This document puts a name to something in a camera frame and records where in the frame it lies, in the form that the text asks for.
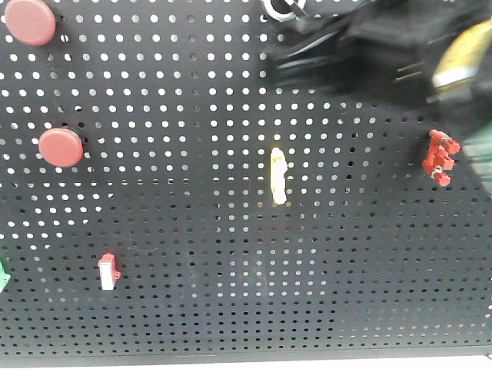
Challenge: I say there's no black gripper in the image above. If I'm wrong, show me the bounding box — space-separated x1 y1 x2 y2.
264 0 481 107

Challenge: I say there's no robot arm yellow black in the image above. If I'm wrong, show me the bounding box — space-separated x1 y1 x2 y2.
267 1 491 127

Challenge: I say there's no lower red push button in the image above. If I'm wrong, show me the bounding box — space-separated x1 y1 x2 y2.
38 128 84 168

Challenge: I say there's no red push button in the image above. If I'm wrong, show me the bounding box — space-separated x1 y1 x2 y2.
38 128 84 168
4 0 56 46

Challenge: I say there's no upper red push button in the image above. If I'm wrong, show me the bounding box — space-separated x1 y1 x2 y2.
4 0 56 46

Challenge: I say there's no black perforated pegboard panel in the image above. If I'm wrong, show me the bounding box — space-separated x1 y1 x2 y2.
1 1 491 367

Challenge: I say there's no white standing desk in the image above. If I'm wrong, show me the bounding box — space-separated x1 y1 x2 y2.
33 355 491 369

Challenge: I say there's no red terminal switch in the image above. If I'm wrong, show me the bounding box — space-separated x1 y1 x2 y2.
421 129 461 187

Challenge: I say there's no white ring knob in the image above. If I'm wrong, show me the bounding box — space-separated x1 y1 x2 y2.
261 0 307 22

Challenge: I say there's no yellow rocker switch middle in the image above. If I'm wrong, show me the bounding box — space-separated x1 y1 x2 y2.
270 147 288 205

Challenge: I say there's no red toggle switch lower row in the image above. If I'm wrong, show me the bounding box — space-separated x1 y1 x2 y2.
98 253 121 291

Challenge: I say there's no green toggle switch lower row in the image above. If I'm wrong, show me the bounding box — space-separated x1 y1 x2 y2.
0 262 11 292

